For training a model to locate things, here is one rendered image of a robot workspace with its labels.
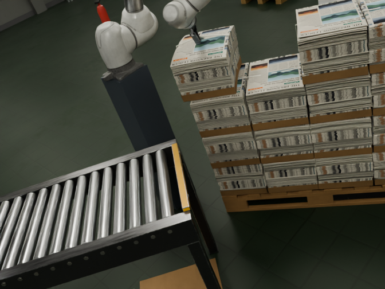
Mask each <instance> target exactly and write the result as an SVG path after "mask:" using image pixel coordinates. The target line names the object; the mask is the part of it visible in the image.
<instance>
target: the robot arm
mask: <svg viewBox="0 0 385 289"><path fill-rule="evenodd" d="M210 1H211V0H173V1H172V2H170V3H168V4H167V5H166V6H165V7H164V9H163V18H164V20H165V21H166V22H167V23H168V24H169V25H170V26H172V27H173V28H177V29H190V31H191V33H190V36H191V37H192V39H193V40H194V42H195V43H196V44H200V43H201V40H203V39H205V38H204V37H202V36H199V33H198V31H197V26H196V22H197V18H196V14H197V13H198V12H200V11H201V9H202V8H203V7H205V6H206V5H207V4H208V3H209V2H210ZM124 4H125V8H124V10H123V11H122V16H121V24H120V25H119V24H118V23H117V22H113V21H108V22H105V23H103V24H101V25H99V26H98V27H97V29H96V32H95V37H96V44H97V48H98V50H99V52H100V55H101V57H102V59H103V61H104V63H105V65H106V66H107V69H108V72H106V73H104V74H103V80H104V81H108V80H110V79H116V80H118V81H121V80H123V79H124V78H125V77H127V76H128V75H130V74H131V73H133V72H134V71H136V70H137V69H139V68H141V67H143V66H144V64H143V63H137V62H135V61H134V59H133V57H132V55H131V54H132V53H133V51H134V50H135V49H136V48H138V47H140V46H142V45H144V44H145V43H146V42H148V41H149V40H150V39H151V38H152V37H153V36H154V35H155V34H156V32H157V30H158V20H157V18H156V16H155V15H154V14H153V13H152V12H150V11H149V9H148V8H147V7H146V6H145V5H143V0H124Z"/></svg>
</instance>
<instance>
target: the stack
mask: <svg viewBox="0 0 385 289"><path fill-rule="evenodd" d="M307 103H308V105H309V107H307ZM371 107H372V108H373V109H376V108H383V107H385V72H379V73H372V74H370V73H369V70H368V75H362V76H355V77H348V78H344V79H337V80H330V81H323V82H319V83H312V84H304V85H303V80H302V75H301V62H300V56H299V53H298V54H290V55H286V56H280V57H274V58H269V59H265V60H260V61H255V62H252V63H250V65H249V63H243V64H241V67H240V70H239V73H238V81H237V93H235V94H231V95H224V96H217V97H211V98H206V99H199V100H193V101H191V103H190V108H191V110H192V113H193V115H194V119H195V121H196V124H197V126H198V129H199V131H208V130H216V129H221V128H229V127H238V126H247V125H250V124H251V121H252V124H259V123H266V122H275V121H280V120H288V119H297V118H306V117H308V118H309V115H310V117H313V116H321V115H330V114H339V113H344V112H352V111H360V110H368V109H371ZM308 121H309V124H302V125H297V126H289V127H280V128H271V129H266V130H257V131H253V129H252V131H250V132H241V133H236V134H227V135H218V136H209V137H204V138H202V142H203V144H204V147H205V149H206V152H207V155H208V157H209V161H210V162H211V163H218V162H227V161H237V160H243V159H254V158H260V157H261V158H269V157H279V156H285V155H297V154H309V153H313V149H314V153H320V152H326V151H337V150H349V149H361V148H368V147H371V145H372V144H373V145H374V146H385V115H379V116H373V114H372V116H368V117H362V118H354V119H346V120H337V121H332V122H323V123H315V124H311V123H310V118H309V120H308ZM313 147H314V148H313ZM260 154H261V155H260ZM213 170H214V173H215V179H217V182H218V185H219V187H220V190H221V191H228V190H244V189H263V188H266V186H268V188H276V187H283V186H298V185H313V184H318V182H319V184H320V183H337V182H354V181H369V180H372V178H373V176H374V179H385V152H379V153H375V152H374V151H373V149H372V154H362V155H349V156H343V157H330V158H318V159H315V157H314V159H306V160H299V161H288V162H276V163H264V164H262V163H260V164H254V165H243V166H233V167H223V168H216V169H213ZM317 176H318V181H317ZM267 192H268V191H267ZM372 192H385V185H381V186H358V187H354V188H332V189H324V190H323V189H314V190H300V191H292V192H278V193H269V192H268V193H261V194H243V195H233V196H222V199H223V202H224V204H225V208H226V211H227V212H244V211H255V210H275V209H296V208H316V207H327V206H347V205H368V204H385V197H383V198H364V199H354V200H335V201H334V200H333V195H337V194H354V193H372ZM292 197H307V200H308V202H297V203H287V204H268V205H249V204H248V200H265V199H275V198H292Z"/></svg>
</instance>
